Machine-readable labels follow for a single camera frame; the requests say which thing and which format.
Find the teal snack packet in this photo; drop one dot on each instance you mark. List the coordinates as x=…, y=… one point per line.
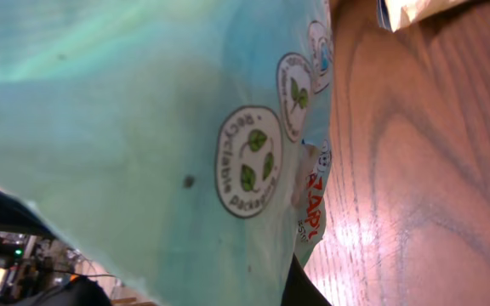
x=167, y=139

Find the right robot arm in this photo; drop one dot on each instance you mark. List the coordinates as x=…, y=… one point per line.
x=79, y=291

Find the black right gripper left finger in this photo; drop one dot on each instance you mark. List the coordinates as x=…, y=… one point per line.
x=16, y=218

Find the yellow snack bag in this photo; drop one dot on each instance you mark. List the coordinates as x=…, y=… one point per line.
x=396, y=14

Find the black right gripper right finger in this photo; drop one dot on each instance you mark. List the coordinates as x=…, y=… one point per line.
x=299, y=290

